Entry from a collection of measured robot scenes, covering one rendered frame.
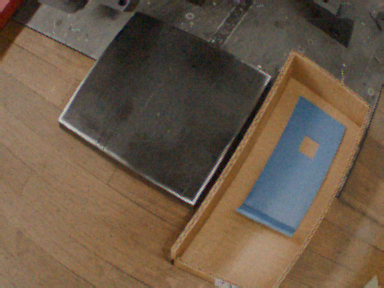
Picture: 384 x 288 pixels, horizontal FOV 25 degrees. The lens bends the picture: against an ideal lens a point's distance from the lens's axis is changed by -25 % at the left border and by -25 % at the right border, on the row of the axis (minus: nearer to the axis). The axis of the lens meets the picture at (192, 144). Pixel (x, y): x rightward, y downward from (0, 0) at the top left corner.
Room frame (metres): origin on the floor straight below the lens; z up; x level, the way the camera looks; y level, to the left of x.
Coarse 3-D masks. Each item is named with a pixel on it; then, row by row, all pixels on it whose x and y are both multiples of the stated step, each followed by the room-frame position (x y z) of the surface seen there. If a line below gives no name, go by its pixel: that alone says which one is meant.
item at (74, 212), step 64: (0, 64) 0.48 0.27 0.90; (64, 64) 0.48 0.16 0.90; (0, 128) 0.39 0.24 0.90; (0, 192) 0.31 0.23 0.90; (64, 192) 0.33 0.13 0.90; (128, 192) 0.34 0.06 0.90; (0, 256) 0.22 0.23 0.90; (64, 256) 0.25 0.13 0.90; (128, 256) 0.27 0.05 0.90; (320, 256) 0.28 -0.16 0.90
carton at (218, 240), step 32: (288, 64) 0.47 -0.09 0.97; (288, 96) 0.46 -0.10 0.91; (320, 96) 0.47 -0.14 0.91; (352, 96) 0.45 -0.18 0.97; (256, 128) 0.39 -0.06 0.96; (352, 128) 0.43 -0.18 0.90; (256, 160) 0.38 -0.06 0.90; (224, 192) 0.35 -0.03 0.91; (320, 192) 0.35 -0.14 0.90; (192, 224) 0.29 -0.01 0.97; (224, 224) 0.31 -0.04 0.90; (256, 224) 0.32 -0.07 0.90; (192, 256) 0.27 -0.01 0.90; (224, 256) 0.28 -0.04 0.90; (256, 256) 0.28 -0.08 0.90; (288, 256) 0.28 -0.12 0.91
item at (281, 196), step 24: (312, 120) 0.43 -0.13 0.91; (336, 120) 0.44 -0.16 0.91; (288, 144) 0.40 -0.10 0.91; (336, 144) 0.41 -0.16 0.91; (264, 168) 0.38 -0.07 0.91; (288, 168) 0.38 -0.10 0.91; (312, 168) 0.38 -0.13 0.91; (264, 192) 0.35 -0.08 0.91; (288, 192) 0.35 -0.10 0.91; (312, 192) 0.35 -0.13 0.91; (264, 216) 0.32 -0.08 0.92; (288, 216) 0.32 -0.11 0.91
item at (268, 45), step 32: (32, 0) 0.59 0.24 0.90; (160, 0) 0.57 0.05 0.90; (224, 0) 0.58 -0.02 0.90; (256, 0) 0.59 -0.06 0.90; (288, 0) 0.60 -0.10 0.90; (352, 0) 0.64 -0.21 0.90; (64, 32) 0.53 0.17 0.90; (96, 32) 0.52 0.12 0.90; (192, 32) 0.53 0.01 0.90; (224, 32) 0.53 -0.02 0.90; (256, 32) 0.54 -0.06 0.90; (288, 32) 0.55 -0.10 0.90; (320, 32) 0.56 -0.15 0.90; (256, 64) 0.49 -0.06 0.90; (320, 64) 0.51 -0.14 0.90; (352, 64) 0.53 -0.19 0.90; (352, 160) 0.40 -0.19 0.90
